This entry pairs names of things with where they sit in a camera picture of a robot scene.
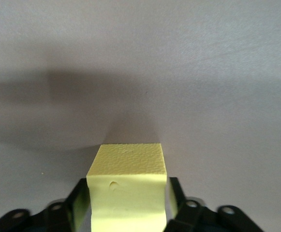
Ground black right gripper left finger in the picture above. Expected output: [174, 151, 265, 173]
[0, 177, 92, 232]

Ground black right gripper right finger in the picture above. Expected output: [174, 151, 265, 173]
[165, 176, 264, 232]

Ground yellow foam block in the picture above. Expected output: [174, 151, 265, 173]
[86, 143, 168, 232]

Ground brown table mat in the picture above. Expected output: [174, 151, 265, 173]
[0, 0, 281, 232]

